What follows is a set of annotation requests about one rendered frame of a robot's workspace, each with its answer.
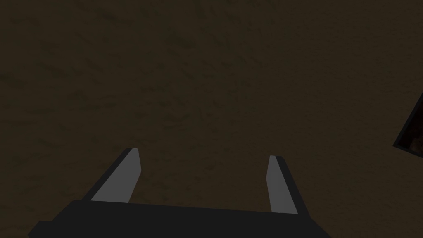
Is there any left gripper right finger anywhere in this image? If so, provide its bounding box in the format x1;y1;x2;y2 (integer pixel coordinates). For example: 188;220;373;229
266;155;311;217

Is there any dark framed picture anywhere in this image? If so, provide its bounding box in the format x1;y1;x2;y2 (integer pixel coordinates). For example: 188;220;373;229
392;92;423;157

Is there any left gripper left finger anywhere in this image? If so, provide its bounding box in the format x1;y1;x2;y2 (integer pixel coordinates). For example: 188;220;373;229
81;148;143;204

